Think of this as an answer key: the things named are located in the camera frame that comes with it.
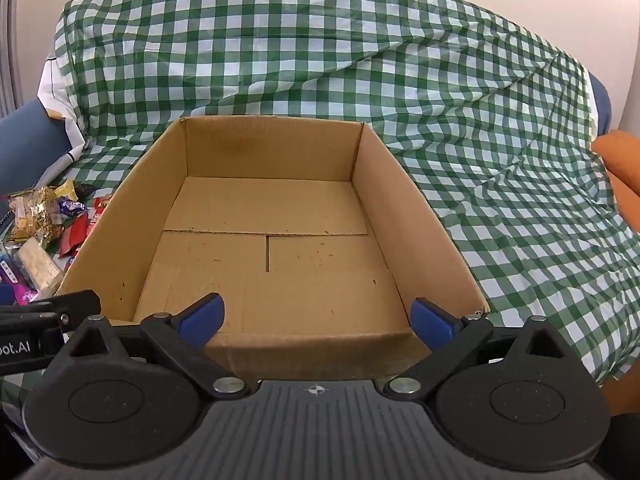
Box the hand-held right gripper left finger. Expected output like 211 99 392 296
60 292 251 403

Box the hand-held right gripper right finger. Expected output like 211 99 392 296
382 297 571 403

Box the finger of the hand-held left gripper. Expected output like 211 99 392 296
0 289 102 328

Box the cardboard box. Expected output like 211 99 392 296
55 116 491 383

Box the white nougat packet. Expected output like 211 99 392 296
17 237 67 297

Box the pink purple snack packet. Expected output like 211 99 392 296
0 252 41 307

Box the blue purple candy packet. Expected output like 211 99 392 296
56 197 86 218

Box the gold snack packet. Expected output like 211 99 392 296
9 186 63 250

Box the white printed cloth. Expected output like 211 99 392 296
37 57 91 161

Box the orange cushion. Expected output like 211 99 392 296
590 130 640 233

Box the grey curtain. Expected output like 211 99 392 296
0 0 23 116

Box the green checkered cloth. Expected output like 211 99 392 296
0 0 640 421

